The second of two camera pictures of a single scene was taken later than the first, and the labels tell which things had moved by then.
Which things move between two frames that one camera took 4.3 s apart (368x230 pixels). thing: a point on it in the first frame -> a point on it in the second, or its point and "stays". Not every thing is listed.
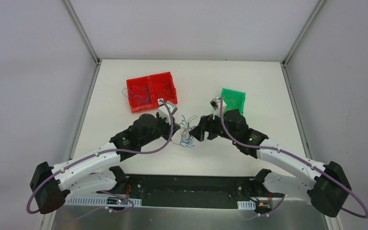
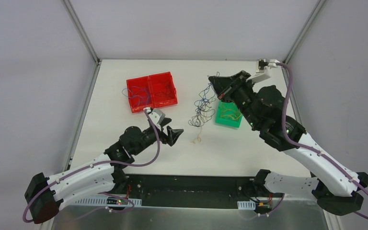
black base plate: (193, 191) stays
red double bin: (144, 92) stays
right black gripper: (205, 127) -> (232, 87)
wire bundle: (187, 139) -> (203, 106)
